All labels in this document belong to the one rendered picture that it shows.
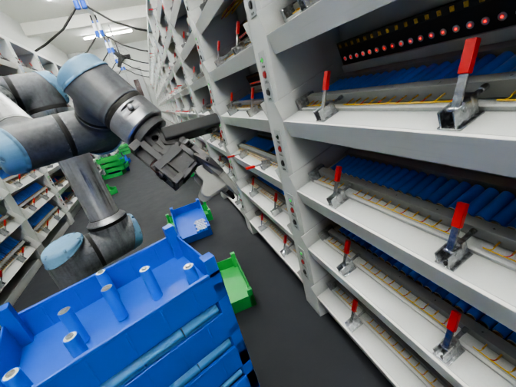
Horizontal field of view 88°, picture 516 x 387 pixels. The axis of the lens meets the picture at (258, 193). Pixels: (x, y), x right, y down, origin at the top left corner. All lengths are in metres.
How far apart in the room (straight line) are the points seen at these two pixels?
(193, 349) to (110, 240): 0.80
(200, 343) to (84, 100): 0.46
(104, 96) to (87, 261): 0.79
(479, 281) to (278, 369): 0.66
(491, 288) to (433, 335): 0.21
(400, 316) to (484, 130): 0.41
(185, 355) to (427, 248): 0.41
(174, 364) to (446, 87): 0.55
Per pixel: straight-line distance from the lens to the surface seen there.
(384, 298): 0.69
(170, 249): 0.63
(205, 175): 0.52
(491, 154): 0.37
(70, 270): 1.23
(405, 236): 0.53
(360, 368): 0.95
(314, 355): 0.97
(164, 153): 0.54
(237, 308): 1.13
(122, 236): 1.23
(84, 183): 1.20
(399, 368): 0.83
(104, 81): 0.57
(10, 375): 0.47
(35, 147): 0.65
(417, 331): 0.65
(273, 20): 0.73
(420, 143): 0.41
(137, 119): 0.54
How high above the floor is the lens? 0.79
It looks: 22 degrees down
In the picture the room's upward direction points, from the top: 14 degrees counter-clockwise
